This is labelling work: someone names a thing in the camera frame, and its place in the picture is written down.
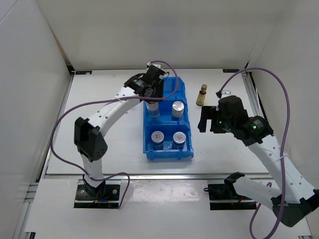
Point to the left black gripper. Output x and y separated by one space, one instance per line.
159 89

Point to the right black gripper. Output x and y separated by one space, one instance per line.
208 112

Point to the brown yellow-label bottle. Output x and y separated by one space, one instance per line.
201 95

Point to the silver-lid blue-label jar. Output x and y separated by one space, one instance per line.
177 110
153 109

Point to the white-lid spice jar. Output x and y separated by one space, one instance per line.
157 138
178 140

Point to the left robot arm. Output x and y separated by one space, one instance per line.
89 133

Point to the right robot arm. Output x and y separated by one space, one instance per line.
295 197

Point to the blue bin near compartment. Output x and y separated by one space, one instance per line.
168 148

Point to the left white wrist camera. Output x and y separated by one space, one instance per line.
150 64

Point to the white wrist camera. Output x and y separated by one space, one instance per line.
226 93
150 64

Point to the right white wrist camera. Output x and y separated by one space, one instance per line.
226 93

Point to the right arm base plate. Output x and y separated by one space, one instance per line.
220 199

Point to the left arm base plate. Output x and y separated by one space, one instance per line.
106 196

